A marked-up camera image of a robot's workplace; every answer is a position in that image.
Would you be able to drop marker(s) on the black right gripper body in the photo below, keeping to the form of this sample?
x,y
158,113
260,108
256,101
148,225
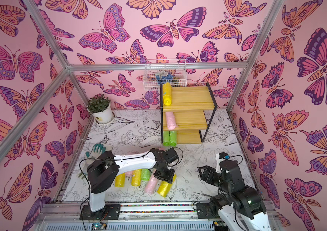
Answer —
x,y
207,174

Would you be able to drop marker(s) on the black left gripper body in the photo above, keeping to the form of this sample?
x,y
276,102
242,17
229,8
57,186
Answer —
x,y
166,174

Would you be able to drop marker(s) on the green roll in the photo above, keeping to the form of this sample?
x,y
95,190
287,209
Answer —
x,y
145,174
166,138
173,138

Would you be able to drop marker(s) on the pink roll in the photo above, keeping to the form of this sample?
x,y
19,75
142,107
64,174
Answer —
x,y
129,173
151,185
170,121

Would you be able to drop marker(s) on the yellow roll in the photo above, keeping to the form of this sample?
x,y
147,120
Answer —
x,y
136,178
167,94
165,187
120,180

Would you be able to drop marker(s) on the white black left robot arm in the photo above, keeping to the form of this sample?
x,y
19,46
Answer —
x,y
101,172

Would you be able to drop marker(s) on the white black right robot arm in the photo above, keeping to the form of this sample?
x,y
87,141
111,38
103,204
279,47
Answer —
x,y
238,205

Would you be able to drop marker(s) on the wooden three-tier shelf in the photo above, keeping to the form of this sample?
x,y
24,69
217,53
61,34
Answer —
x,y
194,109

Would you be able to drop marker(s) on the green grey work glove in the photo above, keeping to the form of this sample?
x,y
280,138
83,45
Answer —
x,y
90,156

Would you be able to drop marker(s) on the potted green plant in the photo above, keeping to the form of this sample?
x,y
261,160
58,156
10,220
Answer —
x,y
99,106

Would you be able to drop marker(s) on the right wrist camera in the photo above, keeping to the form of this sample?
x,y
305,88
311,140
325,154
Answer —
x,y
219,158

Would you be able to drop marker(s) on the white wire basket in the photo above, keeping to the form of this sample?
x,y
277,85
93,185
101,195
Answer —
x,y
160,71

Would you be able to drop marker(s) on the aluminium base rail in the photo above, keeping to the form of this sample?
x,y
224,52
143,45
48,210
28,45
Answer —
x,y
139,216

